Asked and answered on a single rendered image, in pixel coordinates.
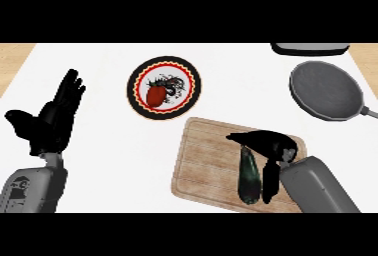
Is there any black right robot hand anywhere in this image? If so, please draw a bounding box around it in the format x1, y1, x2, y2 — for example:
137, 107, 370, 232
224, 129, 299, 205

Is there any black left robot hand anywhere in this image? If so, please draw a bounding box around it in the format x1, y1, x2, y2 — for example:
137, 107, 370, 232
3, 68, 87, 158

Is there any dark green eggplant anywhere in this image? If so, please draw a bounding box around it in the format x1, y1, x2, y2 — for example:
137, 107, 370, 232
236, 145, 261, 206

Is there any wooden cutting board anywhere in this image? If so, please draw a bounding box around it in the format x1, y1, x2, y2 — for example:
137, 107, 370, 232
170, 116, 308, 214

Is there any grey frying pan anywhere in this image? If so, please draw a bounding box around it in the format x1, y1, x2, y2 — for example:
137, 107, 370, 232
288, 60, 378, 123

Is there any black-rimmed patterned plate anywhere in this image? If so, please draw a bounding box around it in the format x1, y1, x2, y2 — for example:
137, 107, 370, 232
125, 55, 202, 121

